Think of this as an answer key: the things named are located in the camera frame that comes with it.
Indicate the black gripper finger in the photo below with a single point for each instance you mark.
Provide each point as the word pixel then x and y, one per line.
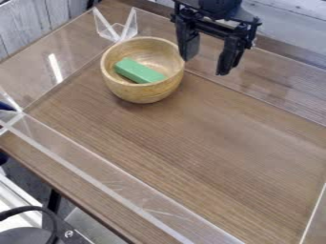
pixel 230 55
pixel 187 43

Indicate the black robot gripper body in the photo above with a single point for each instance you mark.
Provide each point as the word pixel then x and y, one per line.
pixel 219 18

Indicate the brown wooden bowl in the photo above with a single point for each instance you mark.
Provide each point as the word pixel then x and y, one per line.
pixel 158 54

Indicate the green rectangular block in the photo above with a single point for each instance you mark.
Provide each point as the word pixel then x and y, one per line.
pixel 138 72

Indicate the blue object at left edge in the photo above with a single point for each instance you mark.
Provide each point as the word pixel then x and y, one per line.
pixel 6 107

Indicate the black table leg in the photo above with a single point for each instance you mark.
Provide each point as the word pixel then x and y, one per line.
pixel 54 201

